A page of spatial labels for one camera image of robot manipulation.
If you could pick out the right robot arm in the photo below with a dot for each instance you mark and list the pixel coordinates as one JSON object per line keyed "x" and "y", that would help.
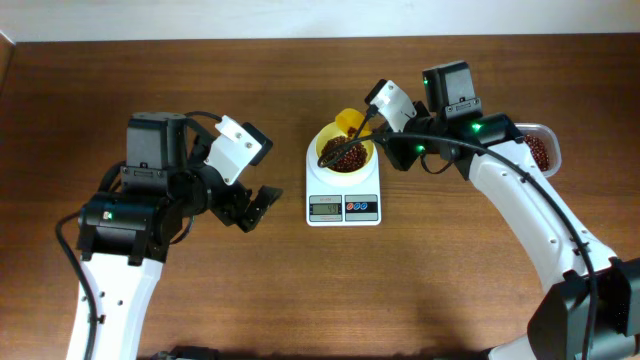
{"x": 591, "y": 304}

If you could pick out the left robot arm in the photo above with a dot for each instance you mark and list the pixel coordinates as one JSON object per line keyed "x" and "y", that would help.
{"x": 118, "y": 259}

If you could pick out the red adzuki beans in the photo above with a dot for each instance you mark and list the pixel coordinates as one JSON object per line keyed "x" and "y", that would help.
{"x": 345, "y": 148}

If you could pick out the pale yellow plastic bowl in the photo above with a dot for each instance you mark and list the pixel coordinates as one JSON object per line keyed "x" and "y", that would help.
{"x": 330, "y": 137}

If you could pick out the white digital kitchen scale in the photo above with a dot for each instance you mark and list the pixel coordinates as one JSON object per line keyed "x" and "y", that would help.
{"x": 342, "y": 199}

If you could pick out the yellow measuring scoop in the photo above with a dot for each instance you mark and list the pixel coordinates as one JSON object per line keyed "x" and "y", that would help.
{"x": 349, "y": 121}

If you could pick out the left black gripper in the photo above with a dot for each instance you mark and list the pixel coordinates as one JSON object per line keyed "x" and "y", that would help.
{"x": 229, "y": 212}

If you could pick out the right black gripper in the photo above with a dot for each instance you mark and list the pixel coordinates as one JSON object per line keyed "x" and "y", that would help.
{"x": 401, "y": 157}

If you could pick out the clear plastic container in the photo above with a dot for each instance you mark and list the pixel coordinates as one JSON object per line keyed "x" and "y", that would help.
{"x": 544, "y": 145}

